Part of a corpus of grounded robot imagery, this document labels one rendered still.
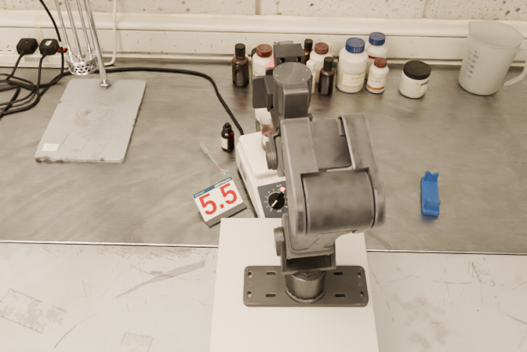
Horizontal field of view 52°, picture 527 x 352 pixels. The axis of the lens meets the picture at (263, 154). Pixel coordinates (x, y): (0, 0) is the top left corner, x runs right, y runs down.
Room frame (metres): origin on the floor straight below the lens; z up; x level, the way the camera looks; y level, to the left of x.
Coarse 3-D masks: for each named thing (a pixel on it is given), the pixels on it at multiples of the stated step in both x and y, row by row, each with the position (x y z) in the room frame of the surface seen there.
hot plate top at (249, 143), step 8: (240, 136) 0.84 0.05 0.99; (248, 136) 0.84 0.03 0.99; (256, 136) 0.85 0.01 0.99; (240, 144) 0.83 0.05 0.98; (248, 144) 0.82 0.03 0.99; (256, 144) 0.82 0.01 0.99; (248, 152) 0.80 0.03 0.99; (256, 152) 0.80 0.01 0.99; (248, 160) 0.78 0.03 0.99; (256, 160) 0.77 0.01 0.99; (264, 160) 0.78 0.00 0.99; (256, 168) 0.75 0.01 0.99; (264, 168) 0.75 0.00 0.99
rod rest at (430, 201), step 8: (424, 176) 0.81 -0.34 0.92; (432, 176) 0.80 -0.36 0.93; (424, 184) 0.79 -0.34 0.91; (432, 184) 0.79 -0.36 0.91; (424, 192) 0.77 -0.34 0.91; (432, 192) 0.77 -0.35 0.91; (424, 200) 0.75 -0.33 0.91; (432, 200) 0.75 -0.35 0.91; (424, 208) 0.73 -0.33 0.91; (432, 208) 0.72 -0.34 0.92
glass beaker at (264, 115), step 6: (264, 108) 0.84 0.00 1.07; (264, 114) 0.84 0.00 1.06; (270, 114) 0.84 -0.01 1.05; (264, 120) 0.84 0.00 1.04; (270, 120) 0.84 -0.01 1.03; (264, 126) 0.80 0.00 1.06; (270, 126) 0.79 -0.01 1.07; (264, 132) 0.80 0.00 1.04; (270, 132) 0.79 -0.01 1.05; (264, 138) 0.79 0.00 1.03; (264, 144) 0.79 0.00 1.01; (264, 150) 0.79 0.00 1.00
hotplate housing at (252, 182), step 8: (240, 152) 0.82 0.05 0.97; (240, 160) 0.81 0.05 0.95; (240, 168) 0.81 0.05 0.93; (248, 168) 0.77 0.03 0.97; (248, 176) 0.76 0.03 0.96; (256, 176) 0.75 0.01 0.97; (264, 176) 0.75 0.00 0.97; (272, 176) 0.75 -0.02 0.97; (248, 184) 0.76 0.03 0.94; (256, 184) 0.73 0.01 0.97; (264, 184) 0.73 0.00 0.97; (256, 192) 0.72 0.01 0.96; (256, 200) 0.70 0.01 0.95; (256, 208) 0.70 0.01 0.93; (264, 216) 0.67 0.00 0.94
